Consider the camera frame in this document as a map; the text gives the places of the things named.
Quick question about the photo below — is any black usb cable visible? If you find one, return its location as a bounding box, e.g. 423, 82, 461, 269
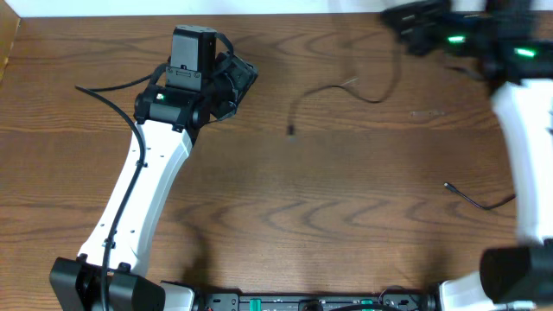
287, 36, 403, 137

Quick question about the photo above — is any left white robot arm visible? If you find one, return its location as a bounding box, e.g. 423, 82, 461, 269
49, 25, 258, 310

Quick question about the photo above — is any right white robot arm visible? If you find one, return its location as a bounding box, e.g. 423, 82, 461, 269
381, 0, 552, 310

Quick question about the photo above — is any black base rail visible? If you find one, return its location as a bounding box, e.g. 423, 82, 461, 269
194, 287, 441, 311

